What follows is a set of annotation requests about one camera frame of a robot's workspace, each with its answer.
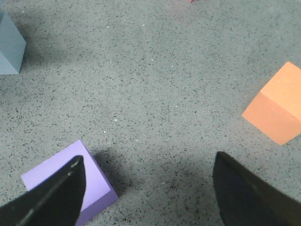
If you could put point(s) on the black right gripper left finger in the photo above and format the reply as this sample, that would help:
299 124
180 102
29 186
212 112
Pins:
55 202

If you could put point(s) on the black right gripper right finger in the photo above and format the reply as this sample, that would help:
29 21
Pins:
246 200

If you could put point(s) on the light blue foam cube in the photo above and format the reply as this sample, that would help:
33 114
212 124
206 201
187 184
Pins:
12 46

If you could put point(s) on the purple foam cube right edge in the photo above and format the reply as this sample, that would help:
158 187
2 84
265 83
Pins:
99 193

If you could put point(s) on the orange foam cube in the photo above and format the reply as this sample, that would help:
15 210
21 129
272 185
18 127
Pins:
276 109

